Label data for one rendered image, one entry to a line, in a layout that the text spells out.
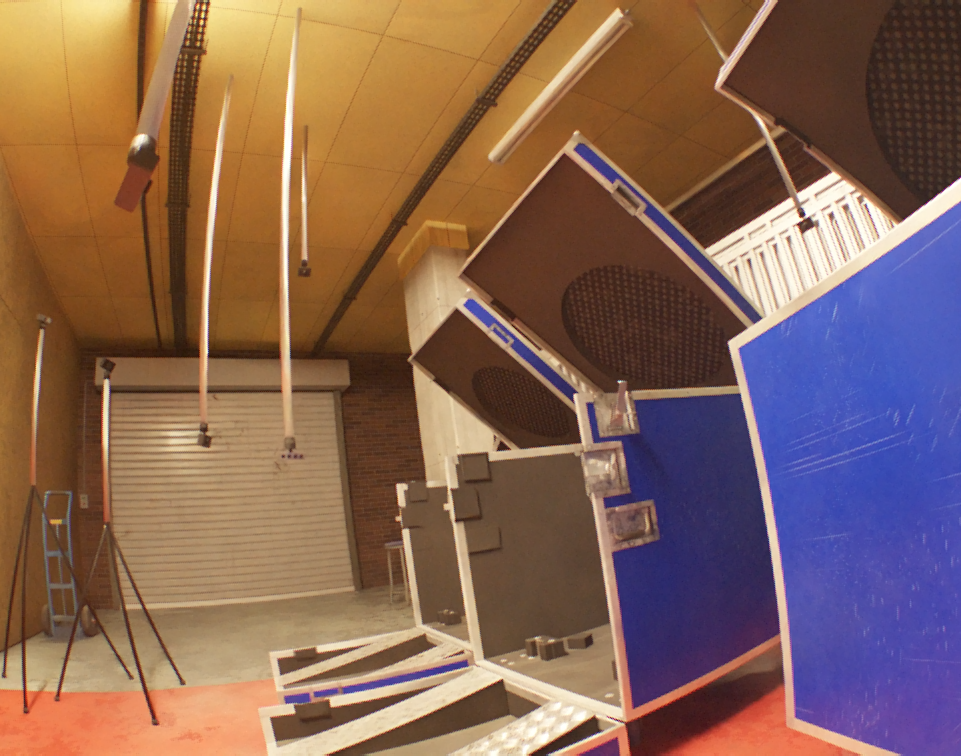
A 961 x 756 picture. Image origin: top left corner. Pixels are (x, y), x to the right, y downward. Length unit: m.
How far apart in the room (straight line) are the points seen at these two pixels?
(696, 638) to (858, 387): 0.84
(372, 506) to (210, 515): 2.14
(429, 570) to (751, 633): 1.88
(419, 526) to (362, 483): 4.36
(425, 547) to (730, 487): 1.86
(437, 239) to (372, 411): 3.47
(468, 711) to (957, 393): 1.56
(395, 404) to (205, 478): 2.82
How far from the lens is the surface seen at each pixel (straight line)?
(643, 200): 1.76
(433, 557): 3.02
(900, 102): 1.61
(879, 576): 0.91
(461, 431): 4.14
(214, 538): 6.86
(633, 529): 1.33
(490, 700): 1.84
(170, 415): 7.06
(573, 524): 2.25
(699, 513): 1.47
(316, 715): 1.96
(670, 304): 2.01
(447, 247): 4.73
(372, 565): 7.29
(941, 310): 0.77
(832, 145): 1.65
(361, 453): 7.37
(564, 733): 1.38
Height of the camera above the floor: 0.70
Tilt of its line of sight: 15 degrees up
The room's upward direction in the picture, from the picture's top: 9 degrees counter-clockwise
